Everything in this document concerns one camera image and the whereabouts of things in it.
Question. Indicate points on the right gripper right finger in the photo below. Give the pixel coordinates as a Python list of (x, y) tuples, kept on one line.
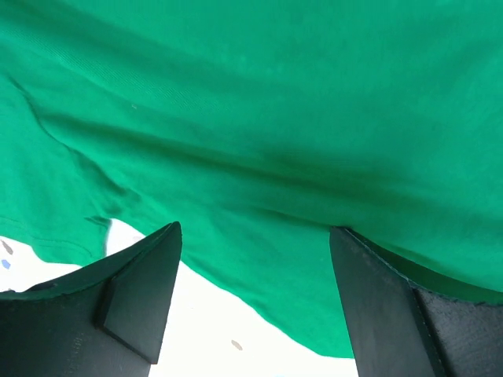
[(407, 320)]

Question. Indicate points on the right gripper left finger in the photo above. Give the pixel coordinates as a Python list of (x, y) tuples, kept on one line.
[(106, 319)]

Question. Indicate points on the green t-shirt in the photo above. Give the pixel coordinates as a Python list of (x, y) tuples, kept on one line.
[(259, 125)]

